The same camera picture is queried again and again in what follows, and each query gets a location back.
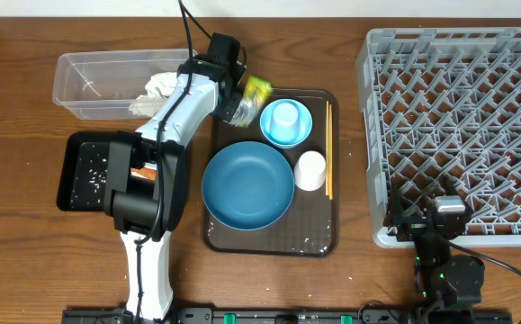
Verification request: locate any green and silver wrapper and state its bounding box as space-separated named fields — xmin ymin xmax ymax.
xmin=229 ymin=76 xmax=274 ymax=128

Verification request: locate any white paper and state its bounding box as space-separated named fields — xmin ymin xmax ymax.
xmin=128 ymin=94 xmax=167 ymax=117
xmin=145 ymin=72 xmax=177 ymax=99

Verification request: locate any large blue plate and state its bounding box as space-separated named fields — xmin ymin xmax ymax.
xmin=202 ymin=141 xmax=295 ymax=230

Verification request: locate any orange carrot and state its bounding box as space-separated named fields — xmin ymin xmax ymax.
xmin=130 ymin=167 xmax=157 ymax=181

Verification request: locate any pile of white rice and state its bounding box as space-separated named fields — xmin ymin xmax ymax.
xmin=70 ymin=142 xmax=109 ymax=212

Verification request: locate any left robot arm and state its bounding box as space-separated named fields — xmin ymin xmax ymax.
xmin=103 ymin=54 xmax=246 ymax=323

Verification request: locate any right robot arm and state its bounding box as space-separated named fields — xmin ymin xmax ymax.
xmin=389 ymin=183 xmax=485 ymax=323

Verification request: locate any grey dishwasher rack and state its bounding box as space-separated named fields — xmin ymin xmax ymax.
xmin=356 ymin=27 xmax=521 ymax=248

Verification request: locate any small light blue bowl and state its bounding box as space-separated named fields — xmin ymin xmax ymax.
xmin=260 ymin=99 xmax=313 ymax=149

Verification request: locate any light blue plastic cup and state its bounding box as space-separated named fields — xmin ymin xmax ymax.
xmin=269 ymin=102 xmax=299 ymax=143

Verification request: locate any white paper cup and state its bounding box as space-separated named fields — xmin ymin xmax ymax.
xmin=293 ymin=150 xmax=326 ymax=192

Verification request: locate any left wooden chopstick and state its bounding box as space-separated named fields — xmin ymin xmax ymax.
xmin=325 ymin=101 xmax=331 ymax=199

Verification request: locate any wooden chopstick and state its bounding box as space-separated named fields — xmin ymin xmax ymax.
xmin=329 ymin=103 xmax=334 ymax=201
xmin=325 ymin=101 xmax=331 ymax=199

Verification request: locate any right wooden chopstick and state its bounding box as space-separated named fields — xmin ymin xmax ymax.
xmin=329 ymin=103 xmax=334 ymax=201

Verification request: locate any dark brown serving tray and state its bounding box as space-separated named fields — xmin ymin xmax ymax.
xmin=202 ymin=88 xmax=339 ymax=257

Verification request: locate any clear plastic bin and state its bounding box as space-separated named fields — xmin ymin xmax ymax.
xmin=52 ymin=49 xmax=189 ymax=120

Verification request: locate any black tray bin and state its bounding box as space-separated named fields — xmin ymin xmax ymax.
xmin=56 ymin=130 xmax=188 ymax=213

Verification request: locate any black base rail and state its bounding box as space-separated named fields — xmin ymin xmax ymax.
xmin=61 ymin=308 xmax=513 ymax=324

